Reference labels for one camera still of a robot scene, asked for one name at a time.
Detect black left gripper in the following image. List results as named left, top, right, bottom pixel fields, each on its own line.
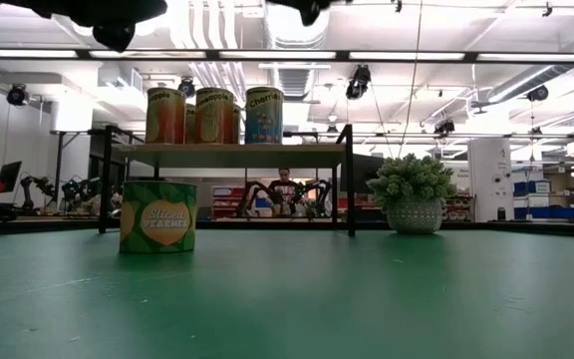
left=52, top=0, right=169, bottom=54

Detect orange pineapple tin can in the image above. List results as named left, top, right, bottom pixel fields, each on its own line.
left=144, top=87, right=187, bottom=146
left=194, top=87, right=235, bottom=146

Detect blue cherries tin can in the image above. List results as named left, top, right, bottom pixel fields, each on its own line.
left=244, top=86, right=285, bottom=146

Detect labelled tin can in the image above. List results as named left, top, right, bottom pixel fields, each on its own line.
left=184, top=103, right=197, bottom=146

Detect short sliced peaches can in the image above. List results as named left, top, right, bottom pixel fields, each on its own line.
left=119, top=179, right=199, bottom=255

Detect black background monitor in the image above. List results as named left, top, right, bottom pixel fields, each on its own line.
left=354, top=153, right=386, bottom=193
left=0, top=160, right=23, bottom=193

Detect person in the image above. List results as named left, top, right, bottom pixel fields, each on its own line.
left=269, top=168, right=301, bottom=215

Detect black background robot arms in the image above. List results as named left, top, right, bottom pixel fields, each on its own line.
left=17, top=174, right=119, bottom=216
left=236, top=179, right=334, bottom=220

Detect red storage bins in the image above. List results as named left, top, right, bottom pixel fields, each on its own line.
left=210, top=186, right=248, bottom=219

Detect green plant in white pot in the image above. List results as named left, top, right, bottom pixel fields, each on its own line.
left=365, top=153, right=458, bottom=236

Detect white room column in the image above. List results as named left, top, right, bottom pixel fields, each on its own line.
left=467, top=138, right=515, bottom=223

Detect blue storage crate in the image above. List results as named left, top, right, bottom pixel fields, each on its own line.
left=513, top=179, right=552, bottom=195

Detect blue storage bin row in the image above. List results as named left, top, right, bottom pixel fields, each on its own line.
left=513, top=204, right=574, bottom=223

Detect black overhead frame bar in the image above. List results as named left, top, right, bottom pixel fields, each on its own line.
left=0, top=47, right=574, bottom=66

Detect silver ceiling air duct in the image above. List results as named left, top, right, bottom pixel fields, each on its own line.
left=261, top=0, right=336, bottom=104

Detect black overhead camera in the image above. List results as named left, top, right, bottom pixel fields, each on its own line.
left=345, top=63, right=373, bottom=101

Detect wooden shelf with black frame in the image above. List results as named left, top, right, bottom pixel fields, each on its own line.
left=87, top=123, right=358, bottom=238

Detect black table edge rail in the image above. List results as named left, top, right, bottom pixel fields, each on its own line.
left=0, top=216, right=574, bottom=239

